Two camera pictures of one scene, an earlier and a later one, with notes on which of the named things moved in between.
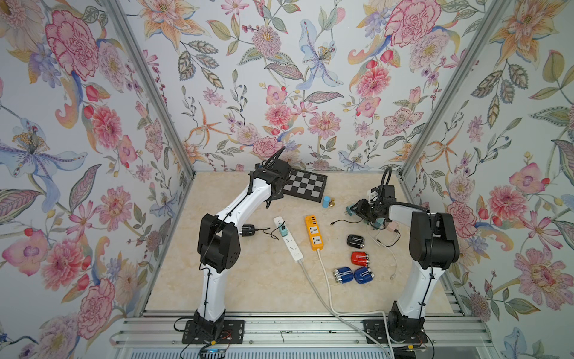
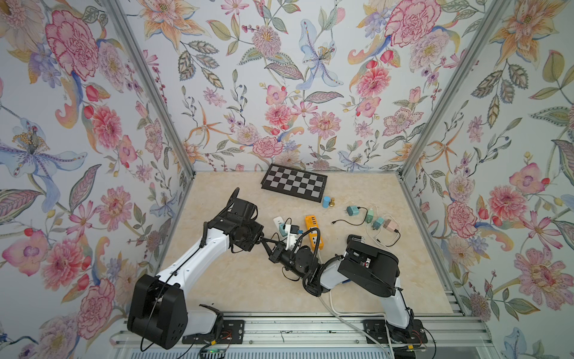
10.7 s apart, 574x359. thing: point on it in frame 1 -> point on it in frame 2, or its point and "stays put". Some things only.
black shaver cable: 388,246 stays put
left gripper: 279,194 -> 250,244
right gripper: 360,209 -> 279,254
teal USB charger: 379,221 stays put
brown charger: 392,225 stays put
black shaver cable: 347,221 stays put
